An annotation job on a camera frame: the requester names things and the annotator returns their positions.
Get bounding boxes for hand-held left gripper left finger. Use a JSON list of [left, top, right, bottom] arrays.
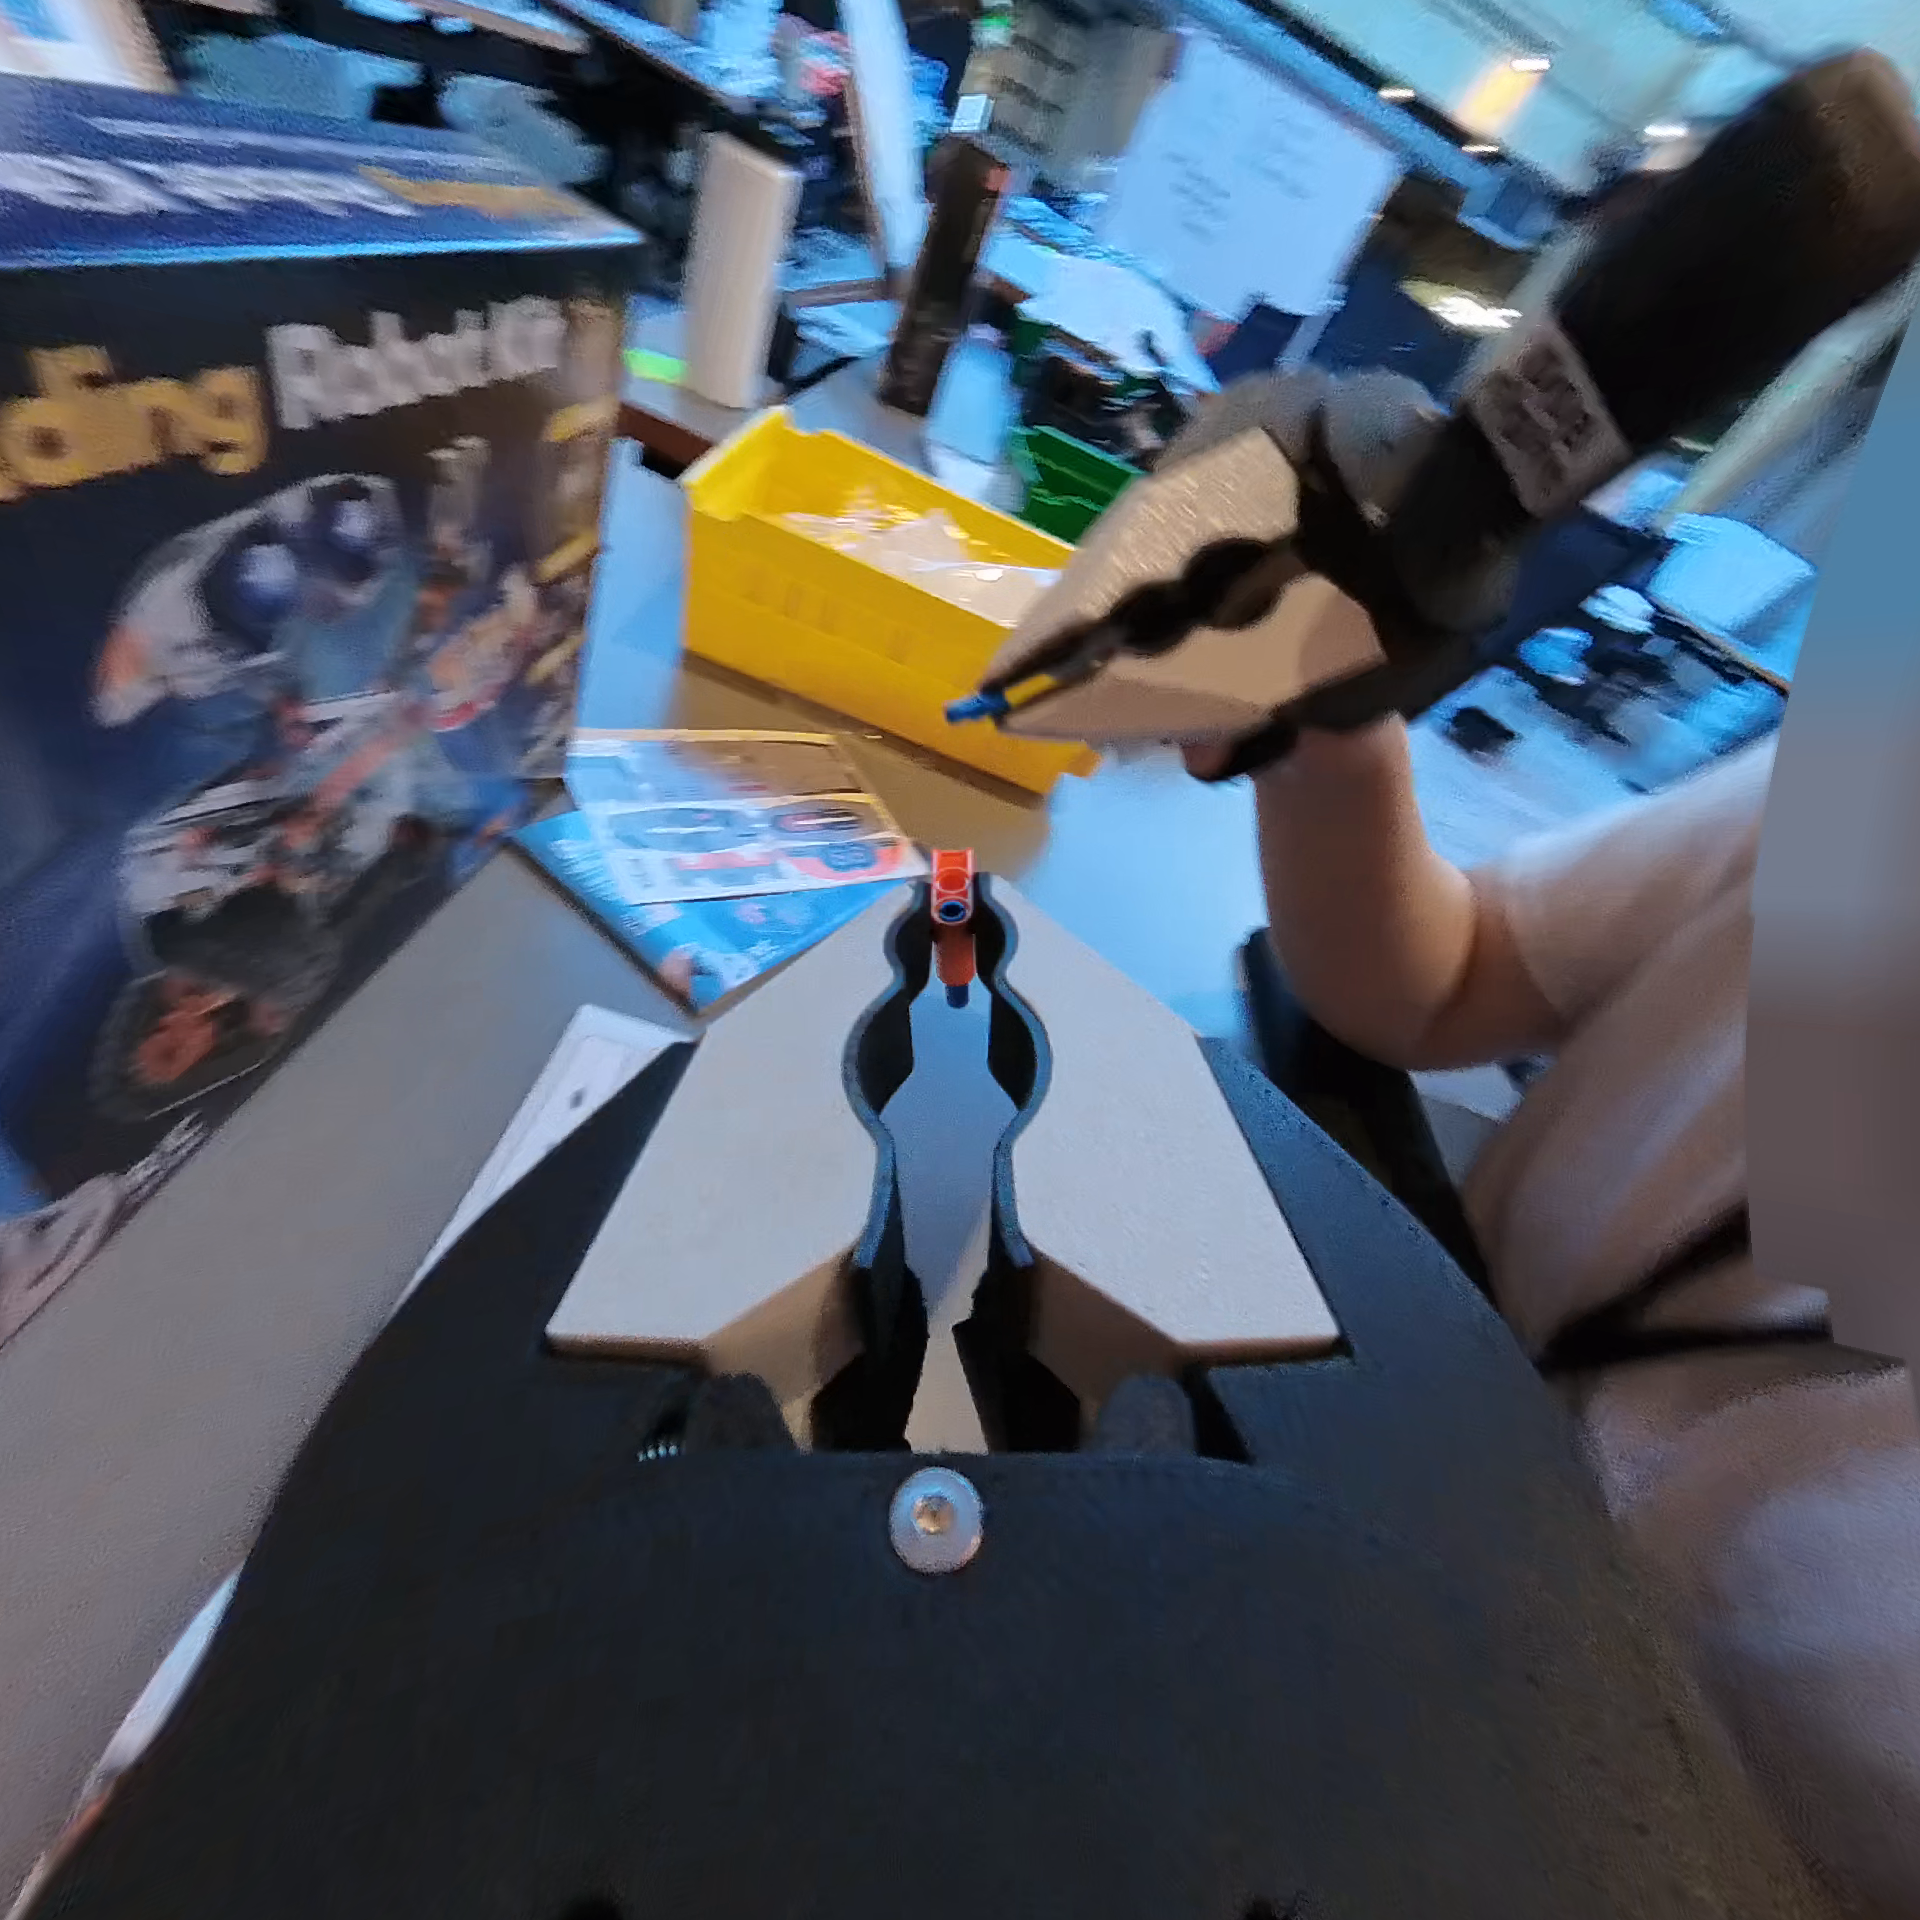
[[545, 884, 938, 1452]]

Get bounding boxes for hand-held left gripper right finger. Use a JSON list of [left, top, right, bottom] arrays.
[[952, 878, 1341, 1452]]

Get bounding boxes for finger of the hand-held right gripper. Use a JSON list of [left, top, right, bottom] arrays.
[[983, 422, 1318, 705], [994, 575, 1391, 748]]

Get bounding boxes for orange connector piece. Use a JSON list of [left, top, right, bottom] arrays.
[[926, 847, 979, 1009]]

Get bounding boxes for person's right forearm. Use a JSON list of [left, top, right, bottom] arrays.
[[1245, 726, 1777, 1074]]

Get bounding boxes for grey desk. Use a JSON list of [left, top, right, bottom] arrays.
[[0, 660, 1501, 1892]]

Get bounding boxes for green bin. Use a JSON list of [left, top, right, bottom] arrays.
[[1010, 422, 1151, 544]]

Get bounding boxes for blue booklet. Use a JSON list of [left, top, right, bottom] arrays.
[[509, 808, 921, 1018]]

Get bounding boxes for clear plastic bags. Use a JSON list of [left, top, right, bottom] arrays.
[[755, 508, 1079, 590]]

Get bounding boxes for white paper sheet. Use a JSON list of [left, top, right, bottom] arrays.
[[1098, 36, 1406, 320]]

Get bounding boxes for colourful sticker sheet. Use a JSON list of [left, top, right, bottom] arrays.
[[561, 726, 933, 910]]

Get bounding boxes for yellow bin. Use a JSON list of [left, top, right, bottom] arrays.
[[678, 405, 1104, 797]]

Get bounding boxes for white paper roll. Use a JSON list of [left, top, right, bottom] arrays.
[[681, 132, 806, 410]]

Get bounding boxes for robot kit box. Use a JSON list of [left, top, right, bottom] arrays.
[[0, 76, 694, 1353]]

